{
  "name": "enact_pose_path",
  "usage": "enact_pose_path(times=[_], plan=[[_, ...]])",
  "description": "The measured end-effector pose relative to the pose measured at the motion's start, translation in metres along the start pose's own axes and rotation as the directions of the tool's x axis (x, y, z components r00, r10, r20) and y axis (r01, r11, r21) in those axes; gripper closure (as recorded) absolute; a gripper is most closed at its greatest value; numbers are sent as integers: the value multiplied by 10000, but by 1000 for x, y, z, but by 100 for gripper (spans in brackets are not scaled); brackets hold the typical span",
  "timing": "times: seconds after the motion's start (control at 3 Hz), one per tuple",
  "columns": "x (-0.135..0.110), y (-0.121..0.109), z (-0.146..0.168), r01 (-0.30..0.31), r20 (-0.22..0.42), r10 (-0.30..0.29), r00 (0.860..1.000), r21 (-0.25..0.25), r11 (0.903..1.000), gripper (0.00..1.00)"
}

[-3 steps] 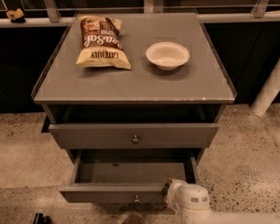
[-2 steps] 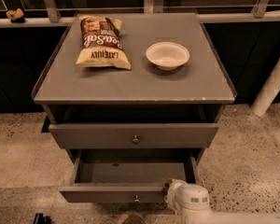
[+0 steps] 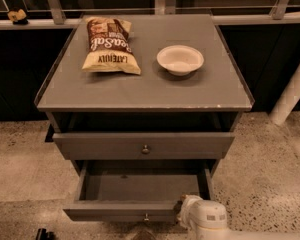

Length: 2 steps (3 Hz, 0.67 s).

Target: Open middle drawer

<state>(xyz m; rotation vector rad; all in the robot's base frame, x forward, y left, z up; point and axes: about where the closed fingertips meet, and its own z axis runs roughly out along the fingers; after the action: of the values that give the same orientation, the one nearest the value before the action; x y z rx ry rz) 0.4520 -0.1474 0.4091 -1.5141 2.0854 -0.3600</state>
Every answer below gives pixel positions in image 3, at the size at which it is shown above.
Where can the white diagonal pole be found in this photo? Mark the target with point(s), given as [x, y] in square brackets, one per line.
[287, 101]

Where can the white paper bowl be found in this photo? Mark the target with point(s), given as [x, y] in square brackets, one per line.
[180, 60]

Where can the brown cream chip bag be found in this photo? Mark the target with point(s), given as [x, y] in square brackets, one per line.
[109, 49]

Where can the grey top drawer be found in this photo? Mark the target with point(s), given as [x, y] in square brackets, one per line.
[143, 146]

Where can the grey drawer cabinet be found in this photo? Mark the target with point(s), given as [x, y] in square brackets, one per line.
[211, 99]

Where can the metal window railing frame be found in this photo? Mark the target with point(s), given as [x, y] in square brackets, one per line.
[48, 14]

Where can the yellow black object on ledge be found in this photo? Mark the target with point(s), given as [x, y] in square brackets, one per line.
[18, 17]

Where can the grey drawer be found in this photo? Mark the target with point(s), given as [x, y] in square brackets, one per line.
[143, 146]
[137, 190]

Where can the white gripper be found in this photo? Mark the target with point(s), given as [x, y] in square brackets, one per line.
[191, 206]

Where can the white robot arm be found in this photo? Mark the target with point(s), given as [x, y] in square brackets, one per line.
[228, 234]

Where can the black object on floor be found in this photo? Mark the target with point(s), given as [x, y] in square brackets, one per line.
[43, 234]

